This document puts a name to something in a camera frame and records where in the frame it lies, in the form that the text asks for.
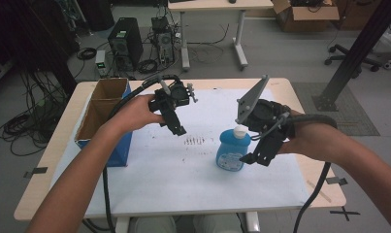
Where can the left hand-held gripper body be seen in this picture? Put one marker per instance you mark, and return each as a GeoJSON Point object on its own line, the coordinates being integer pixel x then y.
{"type": "Point", "coordinates": [178, 93]}

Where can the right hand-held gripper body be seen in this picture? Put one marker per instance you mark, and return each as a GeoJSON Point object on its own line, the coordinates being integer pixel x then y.
{"type": "Point", "coordinates": [267, 116]}

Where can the blue bottle with white cap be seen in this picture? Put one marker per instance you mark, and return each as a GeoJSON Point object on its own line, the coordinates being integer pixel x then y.
{"type": "Point", "coordinates": [232, 152]}

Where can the blue cardboard box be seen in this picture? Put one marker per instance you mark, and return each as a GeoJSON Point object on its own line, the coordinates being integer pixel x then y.
{"type": "Point", "coordinates": [122, 155]}

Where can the person's right hand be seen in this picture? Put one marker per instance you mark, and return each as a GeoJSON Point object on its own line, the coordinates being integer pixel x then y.
{"type": "Point", "coordinates": [303, 142]}

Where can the person's left hand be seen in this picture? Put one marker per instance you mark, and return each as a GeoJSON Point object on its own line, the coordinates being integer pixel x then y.
{"type": "Point", "coordinates": [135, 113]}

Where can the open computer case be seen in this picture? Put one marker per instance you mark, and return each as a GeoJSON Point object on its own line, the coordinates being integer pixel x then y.
{"type": "Point", "coordinates": [164, 42]}

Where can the white paper sheet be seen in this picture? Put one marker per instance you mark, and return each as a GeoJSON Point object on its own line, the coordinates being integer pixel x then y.
{"type": "Point", "coordinates": [183, 184]}

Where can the black computer tower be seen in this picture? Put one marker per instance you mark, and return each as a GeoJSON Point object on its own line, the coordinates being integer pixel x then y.
{"type": "Point", "coordinates": [126, 42]}

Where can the black tape strip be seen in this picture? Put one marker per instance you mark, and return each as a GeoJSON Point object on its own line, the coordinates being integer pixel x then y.
{"type": "Point", "coordinates": [36, 171]}
{"type": "Point", "coordinates": [336, 180]}

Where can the white table leg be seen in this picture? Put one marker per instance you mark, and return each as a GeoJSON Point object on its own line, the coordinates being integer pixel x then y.
{"type": "Point", "coordinates": [253, 223]}
{"type": "Point", "coordinates": [122, 226]}

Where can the white power supply unit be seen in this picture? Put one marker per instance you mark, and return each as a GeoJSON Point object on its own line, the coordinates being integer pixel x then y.
{"type": "Point", "coordinates": [101, 63]}

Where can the grey floor mat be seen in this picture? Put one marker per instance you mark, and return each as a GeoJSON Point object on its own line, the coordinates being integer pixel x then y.
{"type": "Point", "coordinates": [351, 116]}

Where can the person's right leg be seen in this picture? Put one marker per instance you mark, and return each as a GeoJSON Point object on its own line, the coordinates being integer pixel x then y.
{"type": "Point", "coordinates": [219, 225]}

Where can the person's leg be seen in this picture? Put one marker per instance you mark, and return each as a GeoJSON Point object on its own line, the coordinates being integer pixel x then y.
{"type": "Point", "coordinates": [154, 226]}
{"type": "Point", "coordinates": [219, 225]}

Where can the white background table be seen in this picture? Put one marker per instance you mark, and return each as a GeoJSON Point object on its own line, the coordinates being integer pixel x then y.
{"type": "Point", "coordinates": [215, 5]}

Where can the black tape cross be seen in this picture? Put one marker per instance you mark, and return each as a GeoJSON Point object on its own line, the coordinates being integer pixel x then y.
{"type": "Point", "coordinates": [345, 213]}

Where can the black office chair base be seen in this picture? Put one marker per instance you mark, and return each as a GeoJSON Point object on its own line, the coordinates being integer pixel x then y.
{"type": "Point", "coordinates": [345, 55]}

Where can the person's left leg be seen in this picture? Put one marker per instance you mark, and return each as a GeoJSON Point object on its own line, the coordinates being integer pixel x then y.
{"type": "Point", "coordinates": [154, 226]}

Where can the black metal stand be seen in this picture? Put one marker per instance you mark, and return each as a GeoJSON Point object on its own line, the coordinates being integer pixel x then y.
{"type": "Point", "coordinates": [354, 55]}

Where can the open brown cardboard box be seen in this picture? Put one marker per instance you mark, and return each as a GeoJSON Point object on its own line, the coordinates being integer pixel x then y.
{"type": "Point", "coordinates": [309, 17]}

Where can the black curtain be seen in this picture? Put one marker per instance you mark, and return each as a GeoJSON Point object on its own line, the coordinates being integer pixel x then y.
{"type": "Point", "coordinates": [28, 35]}

